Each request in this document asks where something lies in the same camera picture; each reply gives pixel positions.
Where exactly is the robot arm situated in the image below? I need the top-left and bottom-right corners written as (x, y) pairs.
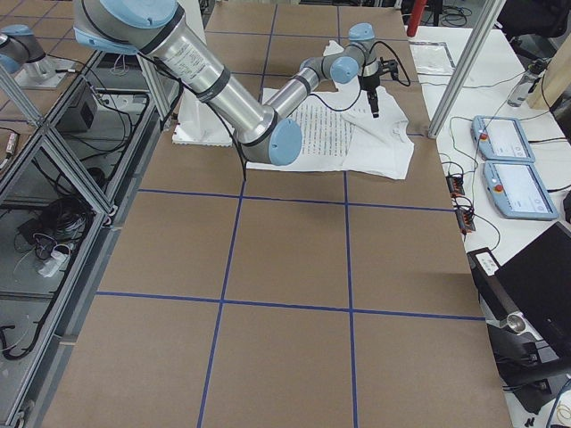
top-left (73, 1), bottom-right (380, 166)

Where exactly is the white power strip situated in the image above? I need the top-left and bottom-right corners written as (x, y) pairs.
top-left (37, 245), bottom-right (71, 277)

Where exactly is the black laptop computer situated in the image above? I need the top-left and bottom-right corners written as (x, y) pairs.
top-left (468, 223), bottom-right (570, 413)

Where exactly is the blue teach pendant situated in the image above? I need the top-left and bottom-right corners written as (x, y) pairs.
top-left (471, 115), bottom-right (535, 163)
top-left (483, 160), bottom-right (559, 221)

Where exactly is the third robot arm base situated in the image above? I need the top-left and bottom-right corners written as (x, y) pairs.
top-left (1, 24), bottom-right (75, 89)

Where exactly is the orange circuit board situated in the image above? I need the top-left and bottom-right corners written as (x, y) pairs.
top-left (446, 175), bottom-right (466, 197)
top-left (455, 206), bottom-right (476, 235)

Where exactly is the clear plastic sleeve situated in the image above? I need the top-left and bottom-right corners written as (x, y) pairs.
top-left (410, 41), bottom-right (456, 76)

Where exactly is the red fire extinguisher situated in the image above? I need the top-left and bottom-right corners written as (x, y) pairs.
top-left (407, 0), bottom-right (427, 37)

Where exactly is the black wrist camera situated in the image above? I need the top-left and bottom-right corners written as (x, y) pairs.
top-left (378, 59), bottom-right (399, 81)

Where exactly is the upper blue teach pendant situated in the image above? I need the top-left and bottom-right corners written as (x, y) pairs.
top-left (471, 115), bottom-right (535, 163)

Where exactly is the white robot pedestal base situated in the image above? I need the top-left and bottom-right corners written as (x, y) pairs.
top-left (172, 0), bottom-right (231, 147)

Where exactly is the lower blue teach pendant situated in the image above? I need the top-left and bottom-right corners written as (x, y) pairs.
top-left (483, 160), bottom-right (559, 221)

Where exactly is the aluminium frame post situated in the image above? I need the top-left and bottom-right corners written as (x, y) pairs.
top-left (427, 0), bottom-right (506, 138)

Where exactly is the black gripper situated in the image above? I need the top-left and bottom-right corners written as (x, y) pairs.
top-left (360, 71), bottom-right (380, 118)

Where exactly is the white long-sleeve printed shirt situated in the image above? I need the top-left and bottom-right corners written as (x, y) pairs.
top-left (246, 39), bottom-right (417, 181)

